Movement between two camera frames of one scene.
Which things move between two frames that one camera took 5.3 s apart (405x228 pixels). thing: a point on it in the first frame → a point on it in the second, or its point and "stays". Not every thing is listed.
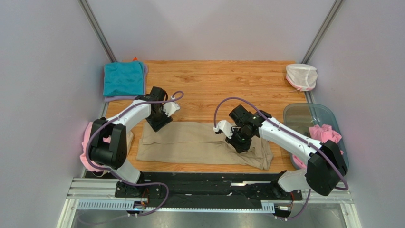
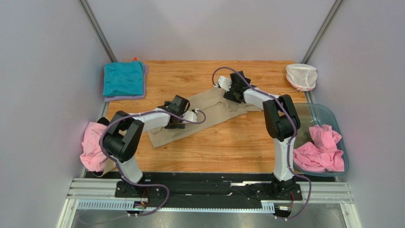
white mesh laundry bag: x=302 y=76 stays
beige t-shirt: x=196 y=142 → x=215 y=107
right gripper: x=242 y=145 → x=232 y=95
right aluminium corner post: x=322 y=31 stays
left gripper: x=156 y=126 → x=179 y=125
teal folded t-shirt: x=123 y=78 stays
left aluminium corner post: x=91 y=19 stays
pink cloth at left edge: x=83 y=156 stays
